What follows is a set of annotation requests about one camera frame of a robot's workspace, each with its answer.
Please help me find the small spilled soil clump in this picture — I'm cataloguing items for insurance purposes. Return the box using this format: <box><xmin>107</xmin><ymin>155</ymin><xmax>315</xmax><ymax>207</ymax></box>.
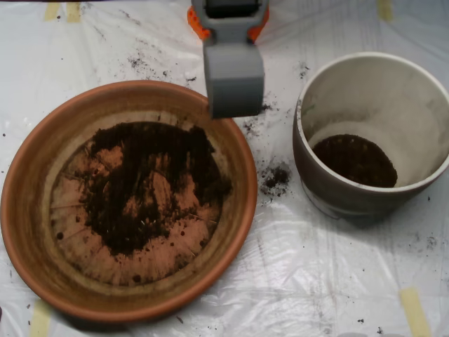
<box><xmin>261</xmin><ymin>164</ymin><xmax>292</xmax><ymax>192</ymax></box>

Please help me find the white ceramic plant pot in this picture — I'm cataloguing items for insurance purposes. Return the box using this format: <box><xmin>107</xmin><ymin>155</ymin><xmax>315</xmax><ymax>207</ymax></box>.
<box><xmin>293</xmin><ymin>51</ymin><xmax>449</xmax><ymax>217</ymax></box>

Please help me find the beige masking tape strip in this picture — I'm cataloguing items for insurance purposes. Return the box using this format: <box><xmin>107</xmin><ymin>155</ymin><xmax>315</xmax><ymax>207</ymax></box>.
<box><xmin>29</xmin><ymin>300</ymin><xmax>53</xmax><ymax>337</ymax></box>
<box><xmin>399</xmin><ymin>286</ymin><xmax>432</xmax><ymax>337</ymax></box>
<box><xmin>377</xmin><ymin>0</ymin><xmax>394</xmax><ymax>21</ymax></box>
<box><xmin>66</xmin><ymin>2</ymin><xmax>81</xmax><ymax>24</ymax></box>
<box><xmin>43</xmin><ymin>2</ymin><xmax>60</xmax><ymax>22</ymax></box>

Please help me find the dark potting soil layer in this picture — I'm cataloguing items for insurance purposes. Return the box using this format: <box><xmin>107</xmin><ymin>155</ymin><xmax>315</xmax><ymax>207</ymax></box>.
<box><xmin>311</xmin><ymin>134</ymin><xmax>398</xmax><ymax>189</ymax></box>

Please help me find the orange and green robot base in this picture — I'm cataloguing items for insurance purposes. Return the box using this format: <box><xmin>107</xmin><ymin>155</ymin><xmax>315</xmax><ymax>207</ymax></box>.
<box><xmin>187</xmin><ymin>6</ymin><xmax>270</xmax><ymax>45</ymax></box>

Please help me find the dark potting soil pile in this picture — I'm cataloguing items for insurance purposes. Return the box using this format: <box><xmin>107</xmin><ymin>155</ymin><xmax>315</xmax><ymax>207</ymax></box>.
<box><xmin>82</xmin><ymin>122</ymin><xmax>234</xmax><ymax>257</ymax></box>

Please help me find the clear plastic cover sheet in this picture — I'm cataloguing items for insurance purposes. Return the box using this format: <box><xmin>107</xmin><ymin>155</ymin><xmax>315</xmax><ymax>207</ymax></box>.
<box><xmin>0</xmin><ymin>0</ymin><xmax>449</xmax><ymax>337</ymax></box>

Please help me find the terracotta clay saucer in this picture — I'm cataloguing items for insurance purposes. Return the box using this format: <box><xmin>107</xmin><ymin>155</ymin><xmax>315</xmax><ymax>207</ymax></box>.
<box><xmin>0</xmin><ymin>79</ymin><xmax>259</xmax><ymax>324</ymax></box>

